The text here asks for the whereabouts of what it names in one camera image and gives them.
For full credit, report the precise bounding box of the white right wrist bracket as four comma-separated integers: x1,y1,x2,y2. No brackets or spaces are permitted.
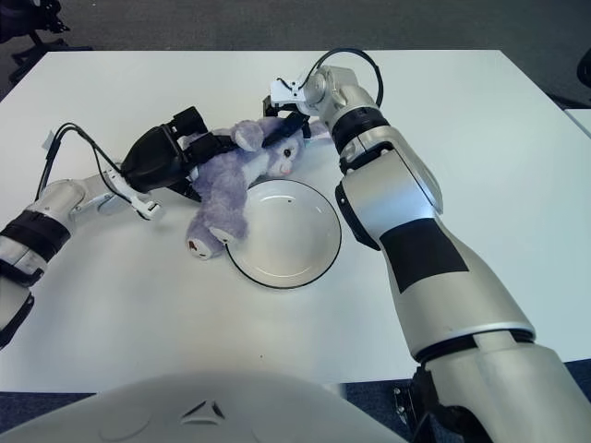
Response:
270,68,309,105

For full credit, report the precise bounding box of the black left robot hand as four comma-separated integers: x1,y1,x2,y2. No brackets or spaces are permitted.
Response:
120,105,241,204

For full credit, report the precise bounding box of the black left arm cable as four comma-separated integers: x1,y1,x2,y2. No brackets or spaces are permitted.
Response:
39,122,136,200

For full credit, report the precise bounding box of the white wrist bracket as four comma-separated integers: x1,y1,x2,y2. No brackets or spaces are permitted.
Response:
270,68,309,105
99,168,163,222

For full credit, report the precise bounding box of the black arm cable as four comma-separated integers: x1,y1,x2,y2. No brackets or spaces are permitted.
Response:
307,45,384,110
39,122,136,200

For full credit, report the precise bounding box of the purple plush bunny doll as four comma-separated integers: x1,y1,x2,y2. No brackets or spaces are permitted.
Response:
186,117,332,260

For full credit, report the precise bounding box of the grey robot torso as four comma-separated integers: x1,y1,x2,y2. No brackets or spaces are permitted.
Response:
0,368,407,443

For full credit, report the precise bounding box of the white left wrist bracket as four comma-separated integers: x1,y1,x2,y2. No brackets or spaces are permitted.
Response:
99,168,163,222

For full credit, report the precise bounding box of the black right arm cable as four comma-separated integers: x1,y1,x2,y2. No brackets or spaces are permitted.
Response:
307,45,384,110

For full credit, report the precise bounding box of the white side table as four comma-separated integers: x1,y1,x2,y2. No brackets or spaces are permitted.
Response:
565,109,591,135

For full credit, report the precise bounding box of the white plate with black rim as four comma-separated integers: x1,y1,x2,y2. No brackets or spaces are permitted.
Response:
225,178,343,290

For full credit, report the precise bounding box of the black office chair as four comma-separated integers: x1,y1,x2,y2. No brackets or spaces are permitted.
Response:
0,0,93,82

